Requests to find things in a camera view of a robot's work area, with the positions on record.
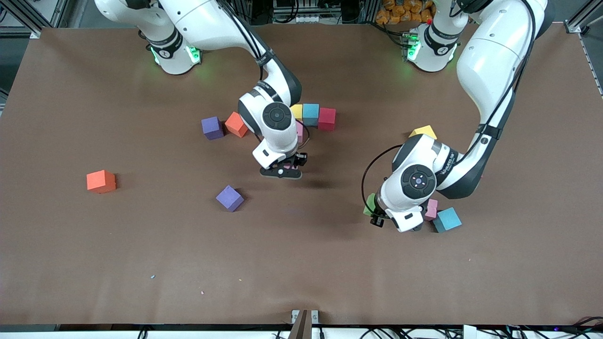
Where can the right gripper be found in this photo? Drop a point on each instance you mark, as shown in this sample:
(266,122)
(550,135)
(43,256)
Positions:
(300,159)

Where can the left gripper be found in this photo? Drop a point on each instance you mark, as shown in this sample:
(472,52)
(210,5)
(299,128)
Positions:
(377,221)

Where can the pink foam cube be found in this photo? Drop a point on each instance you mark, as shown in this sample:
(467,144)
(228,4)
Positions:
(299,132)
(288,165)
(431,209)

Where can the green foam cube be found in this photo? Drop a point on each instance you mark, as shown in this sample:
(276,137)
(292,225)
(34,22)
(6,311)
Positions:
(369,205)

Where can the yellow foam cube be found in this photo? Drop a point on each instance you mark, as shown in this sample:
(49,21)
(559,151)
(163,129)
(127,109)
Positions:
(422,132)
(297,111)

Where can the blue foam cube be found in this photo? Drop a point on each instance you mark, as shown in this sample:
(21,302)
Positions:
(311,115)
(446,220)

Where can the red foam cube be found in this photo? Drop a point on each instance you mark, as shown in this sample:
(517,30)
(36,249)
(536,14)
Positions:
(327,119)

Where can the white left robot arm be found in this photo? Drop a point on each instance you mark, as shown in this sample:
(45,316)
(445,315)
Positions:
(494,52)

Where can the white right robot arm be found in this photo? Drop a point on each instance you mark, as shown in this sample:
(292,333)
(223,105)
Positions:
(202,23)

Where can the purple foam cube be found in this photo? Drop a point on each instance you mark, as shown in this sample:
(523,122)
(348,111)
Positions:
(212,128)
(229,198)

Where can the orange foam cube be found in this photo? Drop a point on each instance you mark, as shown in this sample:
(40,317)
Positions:
(235,124)
(101,181)

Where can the bag of orange fruit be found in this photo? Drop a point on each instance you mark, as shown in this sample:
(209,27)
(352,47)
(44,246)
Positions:
(400,12)

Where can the grey metal mount bracket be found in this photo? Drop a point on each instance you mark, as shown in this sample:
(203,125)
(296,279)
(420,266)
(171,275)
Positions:
(301,325)

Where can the aluminium table edge rail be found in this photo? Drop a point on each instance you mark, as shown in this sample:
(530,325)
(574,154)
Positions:
(594,70)

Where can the aluminium frame post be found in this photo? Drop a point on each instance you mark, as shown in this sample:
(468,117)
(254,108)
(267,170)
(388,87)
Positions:
(23,19)
(577,23)

